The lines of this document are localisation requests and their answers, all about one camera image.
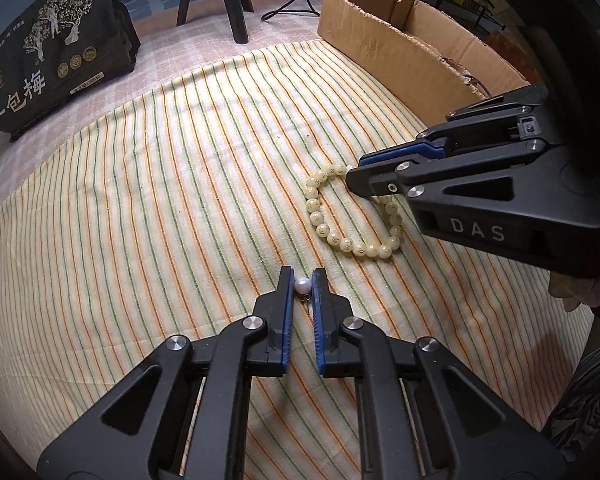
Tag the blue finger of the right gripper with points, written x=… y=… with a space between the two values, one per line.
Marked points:
x=418 y=147
x=375 y=179

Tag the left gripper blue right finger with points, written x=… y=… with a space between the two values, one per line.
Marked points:
x=334 y=355

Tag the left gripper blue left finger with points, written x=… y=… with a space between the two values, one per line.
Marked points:
x=271 y=353

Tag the small white pearl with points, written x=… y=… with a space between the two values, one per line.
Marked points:
x=303 y=289

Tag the right gloved hand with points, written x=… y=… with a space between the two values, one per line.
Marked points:
x=574 y=291

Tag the open cardboard box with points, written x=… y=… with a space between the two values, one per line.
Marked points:
x=427 y=60

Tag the yellow striped bed cloth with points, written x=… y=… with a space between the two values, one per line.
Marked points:
x=174 y=212

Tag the black printed snack bag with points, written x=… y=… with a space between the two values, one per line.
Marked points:
x=56 y=49

